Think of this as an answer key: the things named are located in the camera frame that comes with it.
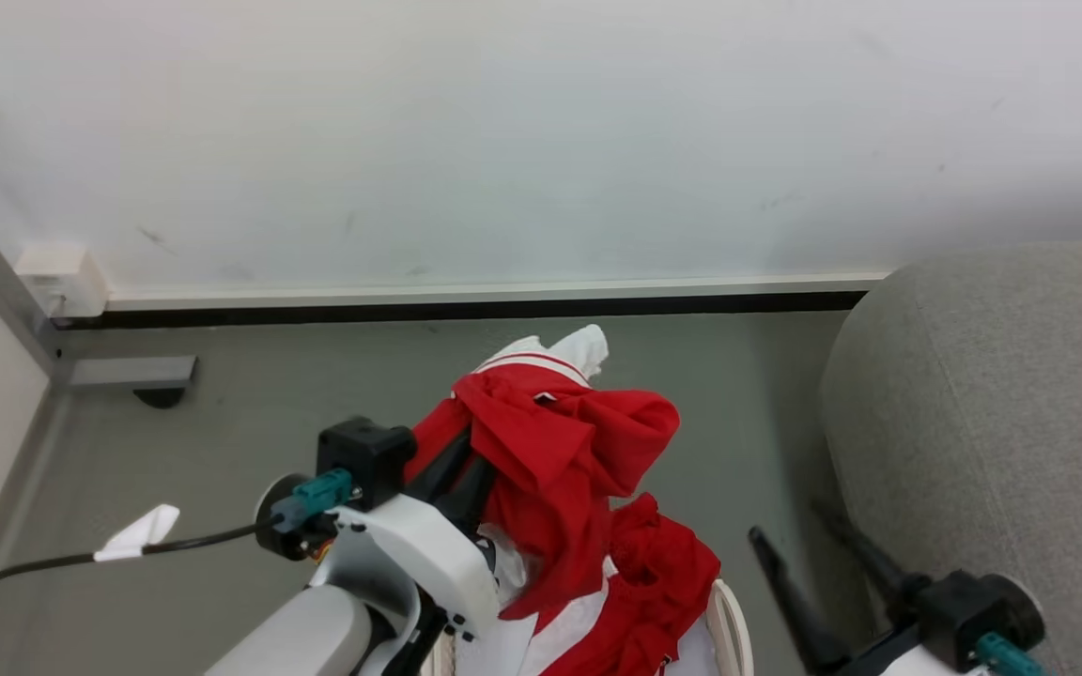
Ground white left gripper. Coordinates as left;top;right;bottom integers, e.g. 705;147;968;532
309;427;502;641

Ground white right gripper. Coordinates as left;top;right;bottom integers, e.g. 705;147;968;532
749;500;1000;676

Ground red and white garment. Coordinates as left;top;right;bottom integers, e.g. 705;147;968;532
405;324;722;676

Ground white laundry basket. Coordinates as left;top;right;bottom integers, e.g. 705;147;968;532
426;578;755;676

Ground white and black baseboard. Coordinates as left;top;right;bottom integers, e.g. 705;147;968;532
53;271;891;330

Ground grey fabric sofa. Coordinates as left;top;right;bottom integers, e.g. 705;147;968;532
819;238;1082;676

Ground teal left cable connector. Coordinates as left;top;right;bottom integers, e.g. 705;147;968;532
270;468;355;532

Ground teal cable connector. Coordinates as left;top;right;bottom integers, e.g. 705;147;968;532
973;632;1046;676
270;468;355;532

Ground teal right cable connector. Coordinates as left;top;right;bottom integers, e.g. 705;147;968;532
973;632;1046;676

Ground black cable with white tag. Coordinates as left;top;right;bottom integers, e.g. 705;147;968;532
0;503;285;676

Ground white plastic wall box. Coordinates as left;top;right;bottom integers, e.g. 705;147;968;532
14;245;111;321

